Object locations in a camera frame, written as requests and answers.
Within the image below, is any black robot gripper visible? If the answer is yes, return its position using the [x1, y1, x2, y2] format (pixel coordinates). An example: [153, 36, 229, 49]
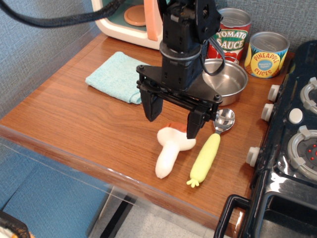
[136, 44, 223, 139]

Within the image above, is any white plush mushroom toy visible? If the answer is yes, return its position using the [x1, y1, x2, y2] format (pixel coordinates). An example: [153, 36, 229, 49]
[155, 122, 196, 179]

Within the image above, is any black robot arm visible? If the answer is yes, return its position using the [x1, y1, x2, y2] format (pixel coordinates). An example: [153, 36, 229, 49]
[136, 0, 225, 139]

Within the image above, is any small stainless steel pot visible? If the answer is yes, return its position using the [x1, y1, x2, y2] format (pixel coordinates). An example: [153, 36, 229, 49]
[202, 60, 248, 107]

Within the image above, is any light teal folded cloth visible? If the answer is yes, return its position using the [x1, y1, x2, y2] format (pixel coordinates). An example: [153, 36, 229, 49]
[85, 52, 145, 105]

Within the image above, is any tomato sauce can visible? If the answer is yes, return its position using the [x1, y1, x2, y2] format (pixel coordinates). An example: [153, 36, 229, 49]
[213, 7, 252, 63]

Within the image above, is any teal toy microwave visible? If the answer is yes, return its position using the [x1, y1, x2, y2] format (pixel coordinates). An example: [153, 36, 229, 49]
[91, 0, 215, 52]

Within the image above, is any pineapple slices can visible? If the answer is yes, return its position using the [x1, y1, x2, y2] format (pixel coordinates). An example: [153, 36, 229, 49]
[244, 31, 290, 79]

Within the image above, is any black toy stove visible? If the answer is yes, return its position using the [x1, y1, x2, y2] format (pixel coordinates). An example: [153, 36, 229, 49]
[214, 40, 317, 238]

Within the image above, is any orange and black corner object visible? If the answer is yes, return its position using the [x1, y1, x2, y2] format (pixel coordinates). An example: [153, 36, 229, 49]
[0, 211, 34, 238]

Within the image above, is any spoon with yellow handle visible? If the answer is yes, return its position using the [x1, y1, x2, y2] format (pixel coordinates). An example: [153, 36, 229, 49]
[186, 109, 235, 188]

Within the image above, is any black braided cable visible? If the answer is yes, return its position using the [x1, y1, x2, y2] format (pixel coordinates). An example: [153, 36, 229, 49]
[0, 0, 126, 28]

